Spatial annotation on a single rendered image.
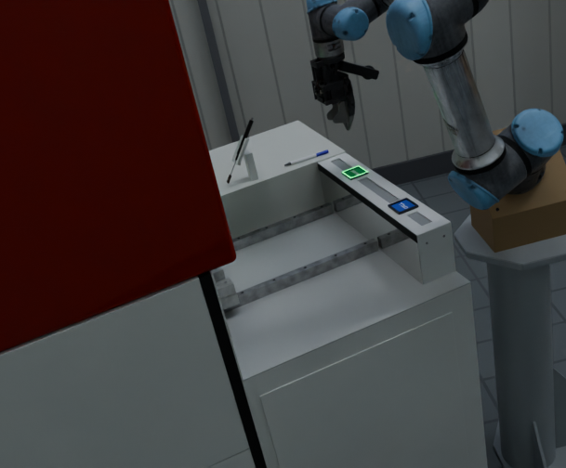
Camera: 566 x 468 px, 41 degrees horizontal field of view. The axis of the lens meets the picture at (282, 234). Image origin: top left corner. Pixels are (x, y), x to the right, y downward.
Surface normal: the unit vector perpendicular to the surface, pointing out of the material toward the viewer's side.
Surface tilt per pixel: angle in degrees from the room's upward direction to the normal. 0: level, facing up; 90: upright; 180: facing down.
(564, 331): 0
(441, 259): 90
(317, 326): 0
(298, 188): 90
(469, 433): 90
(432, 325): 90
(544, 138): 43
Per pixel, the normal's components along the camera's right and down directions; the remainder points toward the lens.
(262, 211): 0.38, 0.39
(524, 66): 0.13, 0.47
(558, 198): -0.02, -0.27
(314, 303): -0.19, -0.85
